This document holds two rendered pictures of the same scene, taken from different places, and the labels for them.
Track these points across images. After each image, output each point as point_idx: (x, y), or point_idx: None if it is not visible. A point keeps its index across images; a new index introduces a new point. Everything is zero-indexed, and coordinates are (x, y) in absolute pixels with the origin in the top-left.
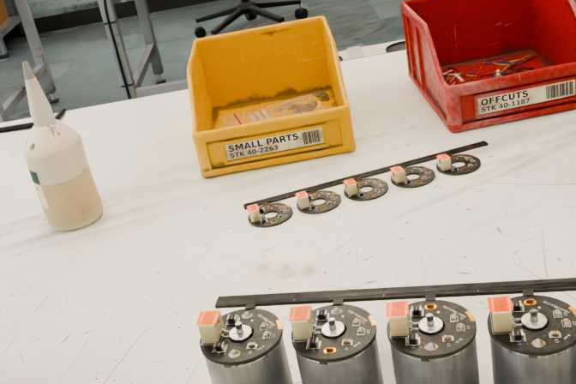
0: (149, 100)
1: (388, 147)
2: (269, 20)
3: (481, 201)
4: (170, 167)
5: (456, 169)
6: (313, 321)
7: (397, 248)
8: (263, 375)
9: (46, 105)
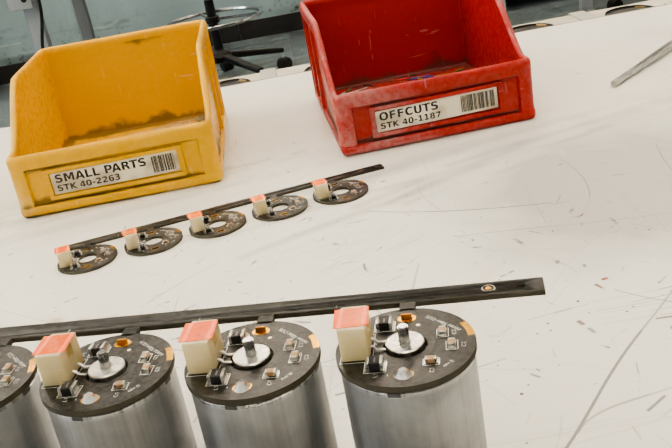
0: (0, 133)
1: (264, 174)
2: (248, 71)
3: (353, 234)
4: None
5: (334, 196)
6: None
7: (230, 293)
8: None
9: None
